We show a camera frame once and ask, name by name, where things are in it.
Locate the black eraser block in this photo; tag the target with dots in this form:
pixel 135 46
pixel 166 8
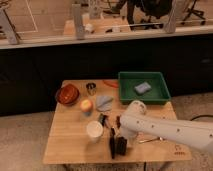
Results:
pixel 121 145

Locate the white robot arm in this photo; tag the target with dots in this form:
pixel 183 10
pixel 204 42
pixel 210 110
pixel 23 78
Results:
pixel 134 120

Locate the orange carrot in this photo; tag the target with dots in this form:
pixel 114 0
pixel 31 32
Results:
pixel 111 83

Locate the small metal cup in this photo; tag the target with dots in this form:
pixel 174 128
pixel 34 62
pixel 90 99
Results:
pixel 91 88

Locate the grey folded cloth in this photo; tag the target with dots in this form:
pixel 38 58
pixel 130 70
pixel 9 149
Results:
pixel 104 103

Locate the red apple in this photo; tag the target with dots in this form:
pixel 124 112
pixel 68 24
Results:
pixel 86 105

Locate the black binder clip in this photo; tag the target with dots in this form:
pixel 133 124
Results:
pixel 102 118

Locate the grey sponge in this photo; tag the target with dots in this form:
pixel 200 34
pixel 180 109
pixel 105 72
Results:
pixel 142 88

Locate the bunch of dark grapes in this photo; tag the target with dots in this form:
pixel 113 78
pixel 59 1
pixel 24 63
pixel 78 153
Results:
pixel 118 124

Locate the brown wooden bowl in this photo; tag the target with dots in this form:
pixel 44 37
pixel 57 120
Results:
pixel 67 95

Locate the white paper cup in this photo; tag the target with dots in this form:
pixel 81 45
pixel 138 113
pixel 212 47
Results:
pixel 94 130

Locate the green plastic tray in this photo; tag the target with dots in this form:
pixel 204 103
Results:
pixel 157 95

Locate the light wooden background table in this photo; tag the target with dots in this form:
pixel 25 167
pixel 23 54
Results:
pixel 100 26

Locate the black office chair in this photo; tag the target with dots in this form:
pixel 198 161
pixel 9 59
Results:
pixel 156 8

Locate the black handled knife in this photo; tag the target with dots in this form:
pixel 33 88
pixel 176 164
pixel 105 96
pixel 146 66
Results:
pixel 112 143

